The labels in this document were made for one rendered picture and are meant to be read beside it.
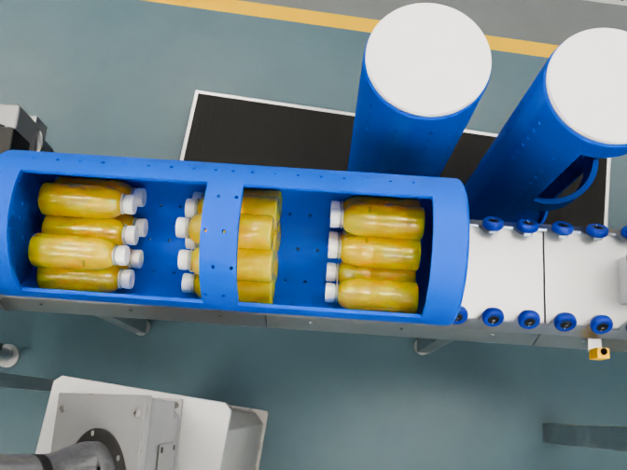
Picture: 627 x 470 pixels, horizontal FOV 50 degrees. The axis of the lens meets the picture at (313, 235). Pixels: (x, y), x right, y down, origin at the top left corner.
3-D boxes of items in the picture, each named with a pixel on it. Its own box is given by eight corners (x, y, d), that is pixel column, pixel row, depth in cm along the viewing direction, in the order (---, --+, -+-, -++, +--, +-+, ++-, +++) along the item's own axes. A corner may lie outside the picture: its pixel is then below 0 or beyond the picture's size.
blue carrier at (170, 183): (439, 335, 140) (470, 311, 113) (24, 307, 142) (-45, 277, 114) (441, 206, 148) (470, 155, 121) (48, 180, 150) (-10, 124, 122)
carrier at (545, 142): (444, 217, 231) (517, 261, 227) (520, 103, 146) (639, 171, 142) (485, 152, 237) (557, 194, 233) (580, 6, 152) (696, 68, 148)
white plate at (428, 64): (508, 98, 145) (507, 101, 146) (468, -10, 152) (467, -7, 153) (385, 128, 143) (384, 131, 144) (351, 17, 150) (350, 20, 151)
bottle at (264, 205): (279, 224, 136) (198, 219, 137) (280, 192, 134) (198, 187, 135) (275, 235, 130) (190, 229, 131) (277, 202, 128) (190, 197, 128)
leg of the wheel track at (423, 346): (430, 355, 233) (471, 335, 173) (413, 354, 233) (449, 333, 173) (430, 338, 235) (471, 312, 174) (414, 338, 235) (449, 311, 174)
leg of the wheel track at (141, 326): (149, 336, 235) (91, 309, 174) (132, 335, 235) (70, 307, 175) (151, 319, 237) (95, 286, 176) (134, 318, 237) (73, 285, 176)
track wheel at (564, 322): (580, 318, 138) (578, 311, 139) (558, 317, 138) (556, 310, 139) (574, 334, 140) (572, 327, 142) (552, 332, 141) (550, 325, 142)
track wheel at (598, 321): (617, 321, 138) (614, 314, 139) (594, 319, 138) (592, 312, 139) (610, 337, 140) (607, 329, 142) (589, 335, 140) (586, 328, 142)
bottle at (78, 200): (48, 217, 136) (130, 223, 136) (34, 212, 129) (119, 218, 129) (52, 185, 137) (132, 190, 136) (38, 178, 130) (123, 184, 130)
